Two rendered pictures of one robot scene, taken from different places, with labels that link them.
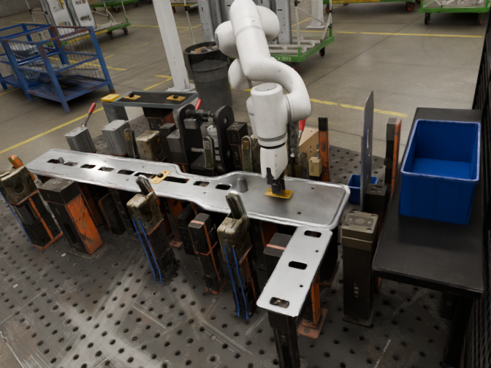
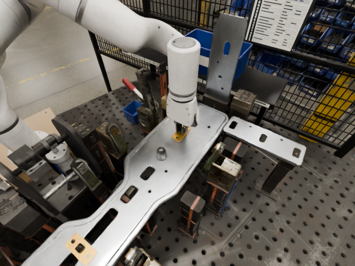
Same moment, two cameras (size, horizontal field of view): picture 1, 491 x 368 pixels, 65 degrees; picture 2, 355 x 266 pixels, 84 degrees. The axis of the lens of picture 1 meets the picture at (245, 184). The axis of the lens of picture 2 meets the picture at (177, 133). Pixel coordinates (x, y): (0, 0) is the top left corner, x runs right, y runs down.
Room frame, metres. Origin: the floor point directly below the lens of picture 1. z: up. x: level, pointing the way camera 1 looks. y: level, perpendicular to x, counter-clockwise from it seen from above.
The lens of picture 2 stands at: (0.98, 0.39, 1.57)
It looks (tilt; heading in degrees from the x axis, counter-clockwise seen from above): 49 degrees down; 273
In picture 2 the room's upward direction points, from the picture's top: straight up
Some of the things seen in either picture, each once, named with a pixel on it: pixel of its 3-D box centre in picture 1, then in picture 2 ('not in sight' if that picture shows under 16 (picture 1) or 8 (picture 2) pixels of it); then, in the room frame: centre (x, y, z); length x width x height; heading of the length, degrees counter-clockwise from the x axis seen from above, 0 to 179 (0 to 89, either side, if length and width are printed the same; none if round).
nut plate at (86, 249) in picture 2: (160, 175); (80, 248); (1.23, 0.30, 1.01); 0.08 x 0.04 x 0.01; 149
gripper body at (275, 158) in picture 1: (274, 155); (182, 105); (0.98, -0.10, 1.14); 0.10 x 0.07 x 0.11; 148
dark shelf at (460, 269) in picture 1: (438, 173); (195, 64); (0.93, -0.57, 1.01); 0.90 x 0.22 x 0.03; 149
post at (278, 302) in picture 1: (286, 342); (278, 173); (0.58, -0.03, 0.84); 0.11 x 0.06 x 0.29; 149
